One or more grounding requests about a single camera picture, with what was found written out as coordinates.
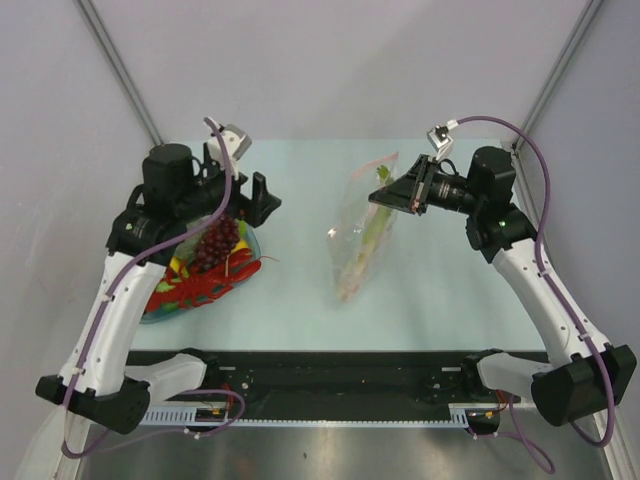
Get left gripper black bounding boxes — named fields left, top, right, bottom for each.
left=175, top=142, right=280, bottom=227

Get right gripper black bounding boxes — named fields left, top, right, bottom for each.
left=370, top=155, right=483, bottom=216

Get green celery stalks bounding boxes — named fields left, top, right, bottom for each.
left=335, top=164, right=396, bottom=301

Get clear zip top bag pink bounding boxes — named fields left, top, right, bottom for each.
left=325, top=151, right=401, bottom=304

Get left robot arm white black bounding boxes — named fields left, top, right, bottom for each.
left=36, top=143, right=281, bottom=434

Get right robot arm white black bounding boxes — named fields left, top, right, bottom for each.
left=368, top=146, right=637, bottom=426

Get dark red grape bunch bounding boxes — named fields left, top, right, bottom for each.
left=193, top=214, right=240, bottom=272

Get green round melon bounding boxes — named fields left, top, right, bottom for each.
left=173, top=229, right=206, bottom=262

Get red plastic lobster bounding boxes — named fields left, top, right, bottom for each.
left=144, top=249, right=275, bottom=314

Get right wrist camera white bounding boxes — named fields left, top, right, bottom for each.
left=426, top=119, right=458, bottom=161

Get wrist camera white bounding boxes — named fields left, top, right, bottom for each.
left=203, top=117, right=252, bottom=164
left=426, top=119, right=458, bottom=161

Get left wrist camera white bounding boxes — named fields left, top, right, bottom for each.
left=203, top=117, right=252, bottom=164

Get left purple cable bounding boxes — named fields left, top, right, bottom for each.
left=60, top=117, right=246, bottom=459

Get purple cable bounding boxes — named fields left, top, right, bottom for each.
left=447, top=115, right=617, bottom=474
left=60, top=117, right=246, bottom=459

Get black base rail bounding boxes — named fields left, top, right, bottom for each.
left=127, top=350, right=546, bottom=422

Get aluminium frame post right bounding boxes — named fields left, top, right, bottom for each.
left=520, top=0, right=606, bottom=135

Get aluminium frame post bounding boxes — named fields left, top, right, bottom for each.
left=74, top=0, right=164, bottom=146
left=520, top=0, right=606, bottom=135

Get white slotted cable duct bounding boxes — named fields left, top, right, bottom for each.
left=140, top=403, right=499, bottom=429

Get aluminium frame post left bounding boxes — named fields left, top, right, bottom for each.
left=74, top=0, right=164, bottom=146

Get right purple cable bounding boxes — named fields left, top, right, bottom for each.
left=447, top=115, right=617, bottom=474

